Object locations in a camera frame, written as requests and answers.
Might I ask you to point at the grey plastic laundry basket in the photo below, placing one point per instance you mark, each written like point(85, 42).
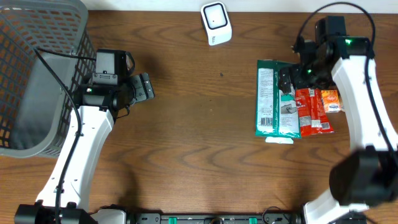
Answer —
point(45, 51)

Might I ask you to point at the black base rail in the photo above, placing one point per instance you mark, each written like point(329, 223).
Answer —
point(270, 218)

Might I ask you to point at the small orange white box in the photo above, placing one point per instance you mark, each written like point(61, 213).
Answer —
point(331, 101)

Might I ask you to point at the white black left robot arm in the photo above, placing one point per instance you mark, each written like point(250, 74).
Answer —
point(65, 197)

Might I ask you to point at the red snack bag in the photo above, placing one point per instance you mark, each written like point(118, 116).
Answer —
point(311, 113)

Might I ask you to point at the light green wipes pack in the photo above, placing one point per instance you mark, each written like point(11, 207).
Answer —
point(279, 140)

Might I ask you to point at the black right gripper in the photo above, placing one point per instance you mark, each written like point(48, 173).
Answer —
point(301, 83)

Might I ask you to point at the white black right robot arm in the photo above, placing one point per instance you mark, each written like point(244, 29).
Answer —
point(368, 176)

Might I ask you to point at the green white package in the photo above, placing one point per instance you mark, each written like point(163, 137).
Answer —
point(276, 111)

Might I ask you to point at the white barcode scanner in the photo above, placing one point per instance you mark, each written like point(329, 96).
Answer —
point(216, 23)

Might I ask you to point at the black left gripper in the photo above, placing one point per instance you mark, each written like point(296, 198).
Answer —
point(142, 86)

